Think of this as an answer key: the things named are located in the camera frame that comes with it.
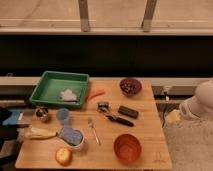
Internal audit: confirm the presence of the black eraser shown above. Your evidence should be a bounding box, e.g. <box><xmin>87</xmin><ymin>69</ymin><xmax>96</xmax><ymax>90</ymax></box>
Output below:
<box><xmin>118</xmin><ymin>106</ymin><xmax>139</xmax><ymax>119</ymax></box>

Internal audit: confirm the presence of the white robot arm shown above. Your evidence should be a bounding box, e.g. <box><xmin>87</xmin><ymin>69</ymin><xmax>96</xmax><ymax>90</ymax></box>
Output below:
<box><xmin>165</xmin><ymin>79</ymin><xmax>213</xmax><ymax>124</ymax></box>

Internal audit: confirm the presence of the white crumpled plastic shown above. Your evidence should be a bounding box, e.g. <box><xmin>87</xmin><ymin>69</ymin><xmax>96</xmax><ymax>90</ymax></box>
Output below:
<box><xmin>60</xmin><ymin>89</ymin><xmax>77</xmax><ymax>102</ymax></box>

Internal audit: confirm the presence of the blue plastic cup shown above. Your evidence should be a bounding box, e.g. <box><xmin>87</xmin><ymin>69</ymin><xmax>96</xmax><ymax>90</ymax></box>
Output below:
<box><xmin>56</xmin><ymin>108</ymin><xmax>70</xmax><ymax>125</ymax></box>

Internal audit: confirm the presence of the small metal cup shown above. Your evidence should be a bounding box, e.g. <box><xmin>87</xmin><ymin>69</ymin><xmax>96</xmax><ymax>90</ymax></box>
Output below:
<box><xmin>35</xmin><ymin>107</ymin><xmax>49</xmax><ymax>122</ymax></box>

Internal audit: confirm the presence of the dark purple bowl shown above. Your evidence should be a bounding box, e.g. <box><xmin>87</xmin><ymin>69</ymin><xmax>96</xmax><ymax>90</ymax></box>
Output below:
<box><xmin>119</xmin><ymin>78</ymin><xmax>142</xmax><ymax>97</ymax></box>

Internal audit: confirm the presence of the orange bowl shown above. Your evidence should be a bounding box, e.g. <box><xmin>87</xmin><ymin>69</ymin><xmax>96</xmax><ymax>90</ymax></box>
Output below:
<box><xmin>113</xmin><ymin>134</ymin><xmax>142</xmax><ymax>164</ymax></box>

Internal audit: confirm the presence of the small black clip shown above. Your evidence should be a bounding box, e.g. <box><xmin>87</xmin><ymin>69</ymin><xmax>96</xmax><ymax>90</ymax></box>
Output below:
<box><xmin>97</xmin><ymin>102</ymin><xmax>109</xmax><ymax>113</ymax></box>

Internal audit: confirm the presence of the orange carrot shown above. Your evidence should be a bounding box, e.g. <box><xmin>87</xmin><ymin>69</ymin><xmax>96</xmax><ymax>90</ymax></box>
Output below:
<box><xmin>86</xmin><ymin>89</ymin><xmax>105</xmax><ymax>101</ymax></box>

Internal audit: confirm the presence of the silver fork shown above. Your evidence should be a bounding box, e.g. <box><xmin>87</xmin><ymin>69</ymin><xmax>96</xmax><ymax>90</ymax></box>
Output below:
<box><xmin>88</xmin><ymin>118</ymin><xmax>101</xmax><ymax>145</ymax></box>

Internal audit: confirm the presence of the green plastic tray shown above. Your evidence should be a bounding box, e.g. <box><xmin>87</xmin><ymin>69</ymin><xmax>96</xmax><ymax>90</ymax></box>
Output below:
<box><xmin>30</xmin><ymin>71</ymin><xmax>89</xmax><ymax>108</ymax></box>

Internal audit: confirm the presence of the banana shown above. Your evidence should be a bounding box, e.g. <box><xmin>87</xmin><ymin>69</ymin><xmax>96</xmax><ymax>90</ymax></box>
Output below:
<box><xmin>25</xmin><ymin>128</ymin><xmax>57</xmax><ymax>139</ymax></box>

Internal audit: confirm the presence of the blue object at left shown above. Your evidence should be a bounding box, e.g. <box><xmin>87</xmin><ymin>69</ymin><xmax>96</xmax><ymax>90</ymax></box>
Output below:
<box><xmin>3</xmin><ymin>109</ymin><xmax>23</xmax><ymax>125</ymax></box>

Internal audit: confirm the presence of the black handled peeler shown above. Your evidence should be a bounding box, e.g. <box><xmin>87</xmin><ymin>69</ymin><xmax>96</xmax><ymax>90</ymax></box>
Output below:
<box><xmin>105</xmin><ymin>115</ymin><xmax>134</xmax><ymax>127</ymax></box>

